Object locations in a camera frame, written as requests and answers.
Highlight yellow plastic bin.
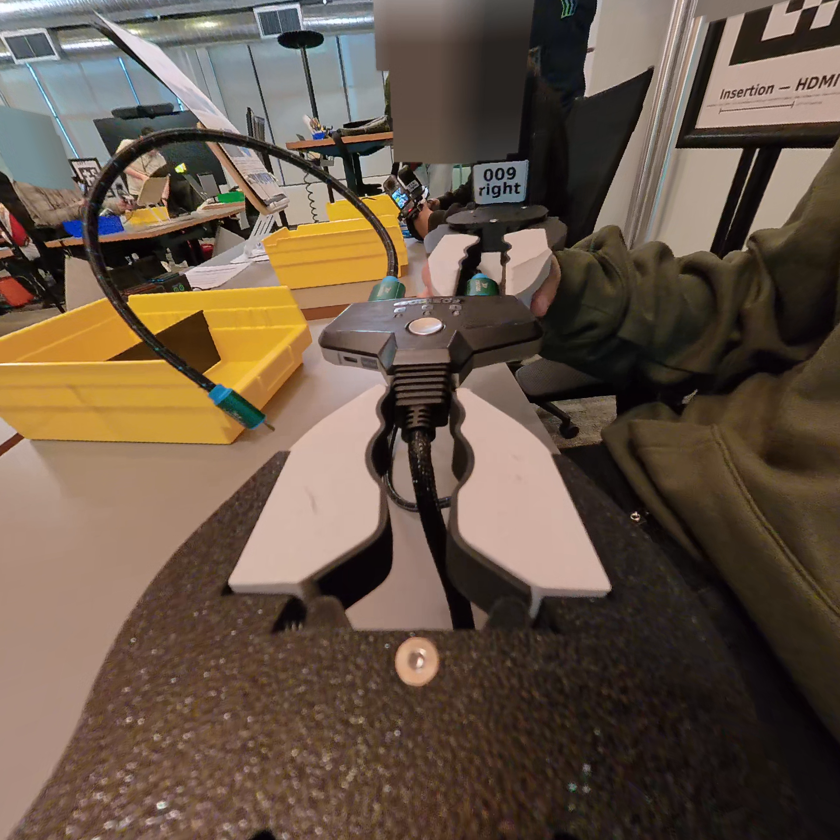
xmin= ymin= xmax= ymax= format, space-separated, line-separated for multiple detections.
xmin=0 ymin=285 xmax=312 ymax=446

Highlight black office chair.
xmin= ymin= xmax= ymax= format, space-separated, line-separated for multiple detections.
xmin=515 ymin=66 xmax=657 ymax=441

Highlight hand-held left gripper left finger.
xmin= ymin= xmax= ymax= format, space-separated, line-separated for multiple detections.
xmin=226 ymin=384 xmax=395 ymax=608

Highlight black framed task sign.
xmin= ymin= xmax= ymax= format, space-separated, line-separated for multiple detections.
xmin=676 ymin=0 xmax=840 ymax=257

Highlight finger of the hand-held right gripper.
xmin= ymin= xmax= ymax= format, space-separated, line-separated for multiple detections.
xmin=500 ymin=228 xmax=557 ymax=299
xmin=425 ymin=233 xmax=483 ymax=299

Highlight instruction sheet on stand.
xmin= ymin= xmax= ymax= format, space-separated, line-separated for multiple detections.
xmin=92 ymin=12 xmax=291 ymax=263

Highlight stacked yellow bins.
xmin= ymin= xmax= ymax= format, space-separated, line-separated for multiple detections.
xmin=262 ymin=195 xmax=409 ymax=291

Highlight person in olive sleeve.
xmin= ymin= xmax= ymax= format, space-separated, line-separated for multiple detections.
xmin=600 ymin=141 xmax=840 ymax=746

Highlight white paper sheet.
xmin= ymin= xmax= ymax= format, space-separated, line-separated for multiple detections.
xmin=187 ymin=259 xmax=252 ymax=290

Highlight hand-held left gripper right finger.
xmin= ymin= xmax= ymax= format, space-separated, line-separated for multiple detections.
xmin=446 ymin=387 xmax=614 ymax=619

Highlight black floor lamp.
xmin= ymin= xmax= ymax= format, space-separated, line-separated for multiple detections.
xmin=277 ymin=29 xmax=324 ymax=142

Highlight grey desk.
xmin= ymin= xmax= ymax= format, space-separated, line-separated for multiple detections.
xmin=0 ymin=236 xmax=565 ymax=840

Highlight person's right hand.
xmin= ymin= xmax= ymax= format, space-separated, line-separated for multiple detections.
xmin=529 ymin=256 xmax=563 ymax=319

